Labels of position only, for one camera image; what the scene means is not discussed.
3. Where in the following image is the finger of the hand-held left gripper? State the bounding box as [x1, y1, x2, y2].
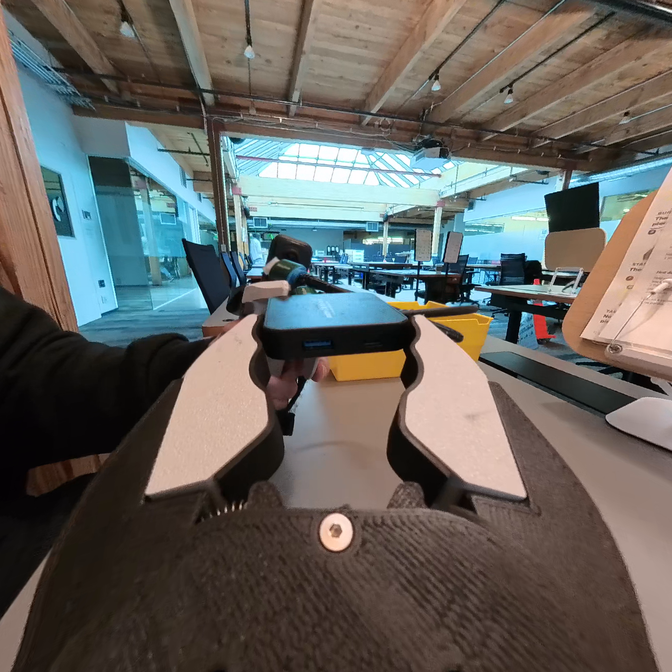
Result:
[241, 281, 291, 316]

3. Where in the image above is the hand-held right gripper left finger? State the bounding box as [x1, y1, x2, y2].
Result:
[144, 313, 287, 502]

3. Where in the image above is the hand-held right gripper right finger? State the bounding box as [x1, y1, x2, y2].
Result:
[387, 315, 528, 507]

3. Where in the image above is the small black adapter hub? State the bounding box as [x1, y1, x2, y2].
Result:
[261, 292, 411, 361]

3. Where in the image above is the person's left forearm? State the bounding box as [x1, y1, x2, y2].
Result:
[0, 286, 232, 505]

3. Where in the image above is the person's left hand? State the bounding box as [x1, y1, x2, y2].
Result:
[267, 358, 330, 411]

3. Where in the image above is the black office chair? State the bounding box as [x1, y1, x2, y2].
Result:
[181, 239, 233, 316]

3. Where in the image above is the yellow plastic bin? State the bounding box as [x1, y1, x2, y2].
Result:
[328, 300, 494, 382]

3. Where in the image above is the orange traffic cone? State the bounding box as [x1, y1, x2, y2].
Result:
[529, 278, 557, 344]

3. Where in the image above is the wooden top office desk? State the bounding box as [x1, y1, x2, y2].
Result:
[475, 283, 578, 344]

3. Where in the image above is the ceiling projector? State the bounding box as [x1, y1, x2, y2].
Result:
[409, 139, 452, 171]

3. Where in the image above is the wooden instruction board stand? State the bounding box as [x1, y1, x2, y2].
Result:
[562, 168, 672, 451]

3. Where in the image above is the dark framed wall sign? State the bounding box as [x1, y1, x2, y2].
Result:
[41, 167, 74, 237]

